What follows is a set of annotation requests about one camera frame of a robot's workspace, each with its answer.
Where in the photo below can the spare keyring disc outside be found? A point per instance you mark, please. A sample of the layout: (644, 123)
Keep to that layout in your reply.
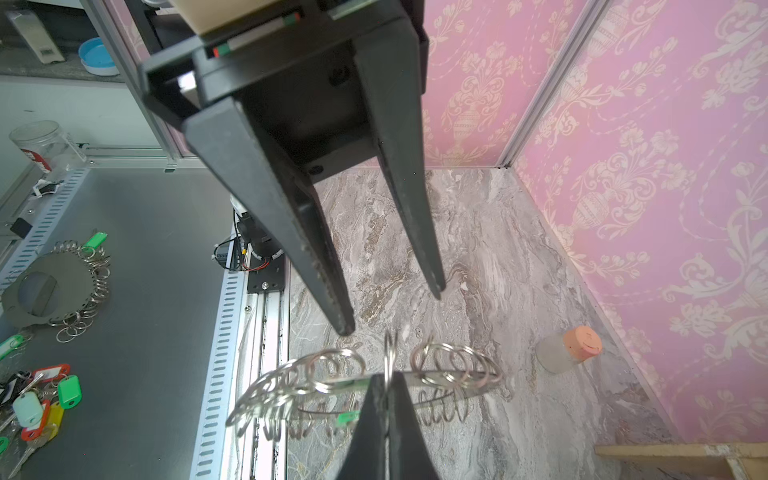
(64, 288)

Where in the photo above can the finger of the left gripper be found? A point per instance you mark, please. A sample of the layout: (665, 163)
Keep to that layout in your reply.
(389, 67)
(261, 175)

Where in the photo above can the wooden two-tier shelf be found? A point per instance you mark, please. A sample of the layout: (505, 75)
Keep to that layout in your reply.
(737, 460)

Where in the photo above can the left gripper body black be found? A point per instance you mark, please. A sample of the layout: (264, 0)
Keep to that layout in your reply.
(292, 67)

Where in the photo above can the blue bowl outside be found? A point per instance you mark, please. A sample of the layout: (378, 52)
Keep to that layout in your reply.
(96, 59)

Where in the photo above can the clear plastic jar outside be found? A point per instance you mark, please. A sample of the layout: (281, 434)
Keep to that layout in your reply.
(51, 148)

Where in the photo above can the orange cap clear bottle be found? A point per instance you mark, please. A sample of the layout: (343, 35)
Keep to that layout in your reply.
(563, 351)

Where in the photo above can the pile of tagged keys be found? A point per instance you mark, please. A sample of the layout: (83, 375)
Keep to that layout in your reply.
(33, 404)

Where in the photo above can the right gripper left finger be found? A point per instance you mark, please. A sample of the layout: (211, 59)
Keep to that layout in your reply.
(366, 457)

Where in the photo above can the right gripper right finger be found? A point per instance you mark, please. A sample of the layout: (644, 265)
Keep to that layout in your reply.
(409, 458)

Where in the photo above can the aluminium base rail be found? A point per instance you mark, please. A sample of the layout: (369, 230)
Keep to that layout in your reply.
(251, 337)

